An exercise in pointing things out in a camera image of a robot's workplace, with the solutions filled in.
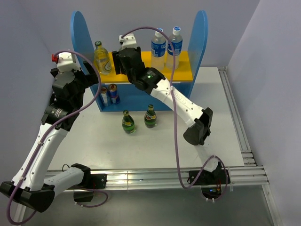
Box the aluminium rail frame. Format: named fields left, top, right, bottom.
left=10, top=66, right=283, bottom=226

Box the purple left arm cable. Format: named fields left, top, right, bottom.
left=6, top=49, right=109, bottom=224

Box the Red Bull can right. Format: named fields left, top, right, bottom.
left=108, top=83, right=120, bottom=104

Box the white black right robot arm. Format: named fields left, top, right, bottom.
left=112, top=47, right=213, bottom=168

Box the blue and yellow shelf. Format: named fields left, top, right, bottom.
left=70, top=10, right=208, bottom=112

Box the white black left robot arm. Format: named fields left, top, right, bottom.
left=0, top=61, right=98, bottom=212

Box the green Perrier bottle left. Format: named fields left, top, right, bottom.
left=122, top=110, right=135, bottom=133

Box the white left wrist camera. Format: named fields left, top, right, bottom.
left=51, top=52, right=80, bottom=73

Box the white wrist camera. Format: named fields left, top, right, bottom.
left=119, top=33, right=137, bottom=51
left=51, top=52, right=80, bottom=73

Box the green Perrier bottle right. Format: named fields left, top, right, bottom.
left=144, top=105, right=157, bottom=128

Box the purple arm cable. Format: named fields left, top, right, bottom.
left=121, top=26, right=229, bottom=201
left=6, top=49, right=109, bottom=224

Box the Red Bull can left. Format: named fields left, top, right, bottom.
left=100, top=86, right=111, bottom=107

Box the green perrier bottle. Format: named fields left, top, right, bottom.
left=122, top=110, right=135, bottom=133
left=144, top=105, right=157, bottom=128

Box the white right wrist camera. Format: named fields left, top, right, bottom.
left=119, top=33, right=137, bottom=51

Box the Pocari Sweat bottle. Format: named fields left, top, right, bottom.
left=166, top=26, right=182, bottom=70
left=151, top=31, right=166, bottom=71

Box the Chang soda water bottle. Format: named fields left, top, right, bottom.
left=94, top=40, right=112, bottom=75

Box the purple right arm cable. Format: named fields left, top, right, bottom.
left=121, top=26, right=229, bottom=201

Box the red bull can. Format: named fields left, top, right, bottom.
left=100, top=86, right=111, bottom=107
left=108, top=83, right=120, bottom=104

